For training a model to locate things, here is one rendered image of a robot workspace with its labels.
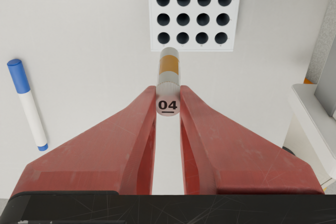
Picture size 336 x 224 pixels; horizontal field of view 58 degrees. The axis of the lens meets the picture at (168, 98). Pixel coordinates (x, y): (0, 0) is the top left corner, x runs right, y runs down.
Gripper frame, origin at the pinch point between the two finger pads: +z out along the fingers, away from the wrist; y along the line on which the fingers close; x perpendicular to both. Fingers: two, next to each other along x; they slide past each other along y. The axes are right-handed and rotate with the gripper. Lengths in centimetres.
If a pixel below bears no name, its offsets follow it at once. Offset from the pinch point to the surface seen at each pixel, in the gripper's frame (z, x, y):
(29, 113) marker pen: 20.4, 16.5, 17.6
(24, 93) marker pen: 20.6, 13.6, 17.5
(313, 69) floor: 96, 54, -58
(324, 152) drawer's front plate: 6.6, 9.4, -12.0
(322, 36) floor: 96, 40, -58
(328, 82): 12.2, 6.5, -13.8
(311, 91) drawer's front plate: 14.3, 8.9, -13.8
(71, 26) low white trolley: 22.1, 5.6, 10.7
